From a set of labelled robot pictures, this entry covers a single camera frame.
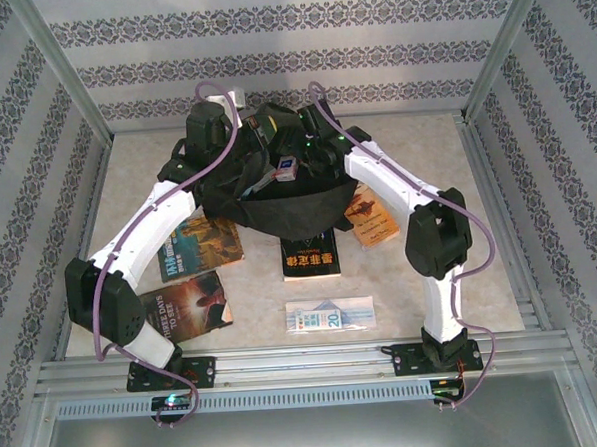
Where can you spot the black fabric backpack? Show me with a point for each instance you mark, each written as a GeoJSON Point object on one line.
{"type": "Point", "coordinates": [298, 213]}

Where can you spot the orange paperback book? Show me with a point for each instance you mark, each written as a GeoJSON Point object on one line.
{"type": "Point", "coordinates": [373, 219]}

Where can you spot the teal landscape cover book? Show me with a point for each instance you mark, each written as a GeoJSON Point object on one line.
{"type": "Point", "coordinates": [209, 243]}

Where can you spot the black book orange Chinese title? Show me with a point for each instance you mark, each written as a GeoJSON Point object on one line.
{"type": "Point", "coordinates": [310, 260]}

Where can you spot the Three Days to See book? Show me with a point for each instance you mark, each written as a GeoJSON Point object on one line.
{"type": "Point", "coordinates": [193, 309]}

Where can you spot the ruler set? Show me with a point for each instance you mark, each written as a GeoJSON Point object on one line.
{"type": "Point", "coordinates": [328, 314]}

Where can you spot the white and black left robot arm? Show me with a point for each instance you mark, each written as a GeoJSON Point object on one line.
{"type": "Point", "coordinates": [144, 231]}

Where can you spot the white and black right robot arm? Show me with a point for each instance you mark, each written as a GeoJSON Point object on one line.
{"type": "Point", "coordinates": [391, 178]}

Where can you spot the grey metal shelf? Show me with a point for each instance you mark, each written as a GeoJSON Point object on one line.
{"type": "Point", "coordinates": [309, 433]}

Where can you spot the aluminium side rail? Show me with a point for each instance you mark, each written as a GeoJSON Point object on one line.
{"type": "Point", "coordinates": [483, 174]}
{"type": "Point", "coordinates": [100, 166]}

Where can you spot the aluminium frame post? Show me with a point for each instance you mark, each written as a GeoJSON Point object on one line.
{"type": "Point", "coordinates": [502, 47]}
{"type": "Point", "coordinates": [65, 70]}

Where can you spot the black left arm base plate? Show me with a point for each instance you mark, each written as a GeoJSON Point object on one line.
{"type": "Point", "coordinates": [201, 371]}

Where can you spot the aluminium mounting rail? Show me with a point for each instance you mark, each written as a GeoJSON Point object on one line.
{"type": "Point", "coordinates": [301, 363]}

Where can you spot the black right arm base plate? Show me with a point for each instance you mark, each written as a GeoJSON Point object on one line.
{"type": "Point", "coordinates": [406, 360]}

